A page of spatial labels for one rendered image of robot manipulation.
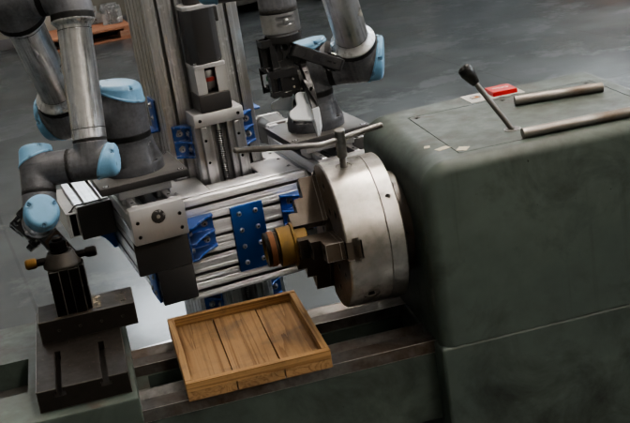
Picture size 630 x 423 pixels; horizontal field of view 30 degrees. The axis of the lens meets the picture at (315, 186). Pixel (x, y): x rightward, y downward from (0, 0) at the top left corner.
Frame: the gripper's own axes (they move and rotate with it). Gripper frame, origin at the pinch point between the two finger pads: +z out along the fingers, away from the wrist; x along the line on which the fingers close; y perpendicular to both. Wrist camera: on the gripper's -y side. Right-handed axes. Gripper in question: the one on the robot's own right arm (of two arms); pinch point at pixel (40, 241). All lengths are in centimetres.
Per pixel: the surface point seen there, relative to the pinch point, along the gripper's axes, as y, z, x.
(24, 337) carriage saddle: -13.0, -15.6, 20.8
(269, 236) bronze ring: -37, -52, -25
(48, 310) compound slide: -13.1, -31.6, 14.6
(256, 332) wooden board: -50, -37, -11
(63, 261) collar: -8.6, -41.2, 5.9
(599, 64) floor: -177, 421, -410
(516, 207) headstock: -69, -78, -56
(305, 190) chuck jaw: -37, -51, -38
